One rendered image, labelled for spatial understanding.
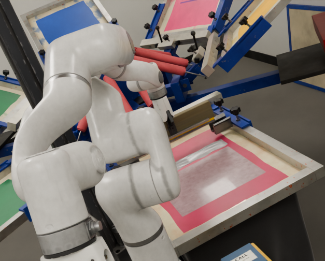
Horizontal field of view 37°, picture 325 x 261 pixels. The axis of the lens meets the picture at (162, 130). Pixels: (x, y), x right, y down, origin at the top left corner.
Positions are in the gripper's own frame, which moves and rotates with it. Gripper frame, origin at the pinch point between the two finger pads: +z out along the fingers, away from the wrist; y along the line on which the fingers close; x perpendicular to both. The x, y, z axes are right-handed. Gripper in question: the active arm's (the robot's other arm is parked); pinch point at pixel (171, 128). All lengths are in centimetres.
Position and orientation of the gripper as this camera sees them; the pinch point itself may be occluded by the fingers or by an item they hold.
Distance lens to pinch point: 199.2
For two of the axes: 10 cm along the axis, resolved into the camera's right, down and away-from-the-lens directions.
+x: 8.8, -4.3, 1.9
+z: 3.3, 8.6, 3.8
